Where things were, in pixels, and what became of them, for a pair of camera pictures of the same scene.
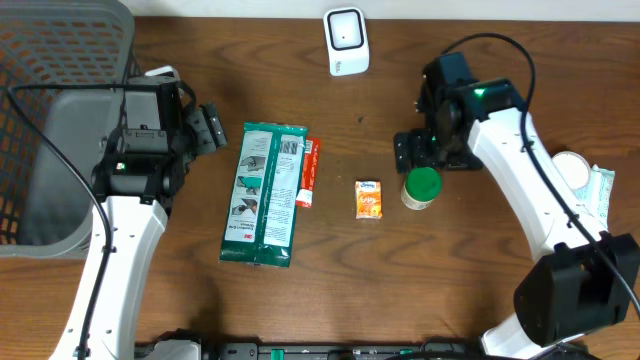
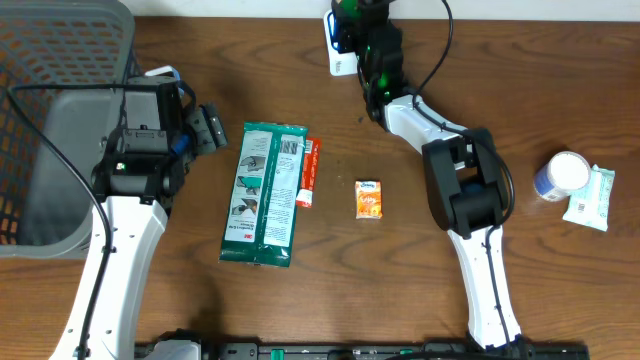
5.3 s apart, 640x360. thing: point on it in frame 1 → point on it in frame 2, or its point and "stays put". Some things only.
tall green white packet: x=260 y=214 stays put
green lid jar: x=422 y=186 → x=350 y=9
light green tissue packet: x=595 y=197 stays put
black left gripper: x=207 y=124 stays put
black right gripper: x=423 y=155 → x=347 y=29
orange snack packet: x=368 y=199 stays put
